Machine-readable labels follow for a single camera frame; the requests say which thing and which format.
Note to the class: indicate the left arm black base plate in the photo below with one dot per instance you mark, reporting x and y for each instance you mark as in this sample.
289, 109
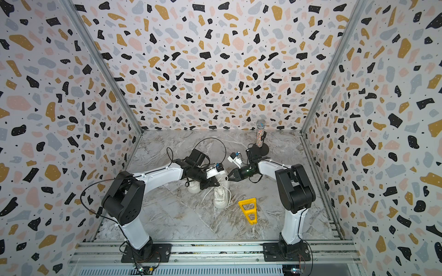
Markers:
151, 253

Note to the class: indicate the yellow plastic triangular stand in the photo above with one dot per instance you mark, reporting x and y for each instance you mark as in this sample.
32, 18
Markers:
249, 209

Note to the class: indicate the right aluminium corner post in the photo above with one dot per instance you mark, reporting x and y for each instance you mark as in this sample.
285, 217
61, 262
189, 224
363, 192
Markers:
353, 21

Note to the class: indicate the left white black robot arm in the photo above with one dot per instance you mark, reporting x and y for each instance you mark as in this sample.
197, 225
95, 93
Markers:
123, 200

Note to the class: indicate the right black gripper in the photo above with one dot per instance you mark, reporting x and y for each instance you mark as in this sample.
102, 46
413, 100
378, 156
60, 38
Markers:
235, 175

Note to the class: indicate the front aluminium rail frame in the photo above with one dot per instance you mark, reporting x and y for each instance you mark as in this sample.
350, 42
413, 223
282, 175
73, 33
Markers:
217, 258

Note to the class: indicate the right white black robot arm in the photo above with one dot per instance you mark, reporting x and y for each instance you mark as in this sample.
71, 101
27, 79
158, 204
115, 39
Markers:
295, 191

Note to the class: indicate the sneaker white shoelace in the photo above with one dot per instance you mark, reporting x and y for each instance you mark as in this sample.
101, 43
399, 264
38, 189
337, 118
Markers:
212, 165

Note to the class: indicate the left aluminium corner post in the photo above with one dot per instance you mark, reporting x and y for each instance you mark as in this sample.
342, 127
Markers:
77, 21

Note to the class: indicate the white knit sneaker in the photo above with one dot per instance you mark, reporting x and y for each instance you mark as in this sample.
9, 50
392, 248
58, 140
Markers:
193, 187
222, 194

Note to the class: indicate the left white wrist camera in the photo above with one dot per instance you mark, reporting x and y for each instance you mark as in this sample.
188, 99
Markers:
216, 170

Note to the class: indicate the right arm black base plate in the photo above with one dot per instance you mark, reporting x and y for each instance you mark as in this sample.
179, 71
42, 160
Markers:
279, 252

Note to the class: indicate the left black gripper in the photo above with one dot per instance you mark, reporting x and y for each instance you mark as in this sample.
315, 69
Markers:
209, 182

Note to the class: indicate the aluminium corner post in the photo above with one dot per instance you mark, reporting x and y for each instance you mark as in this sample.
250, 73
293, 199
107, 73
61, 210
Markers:
353, 21
77, 21

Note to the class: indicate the sprinkle tube on black base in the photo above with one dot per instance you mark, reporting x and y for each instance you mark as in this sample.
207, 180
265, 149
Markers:
260, 138

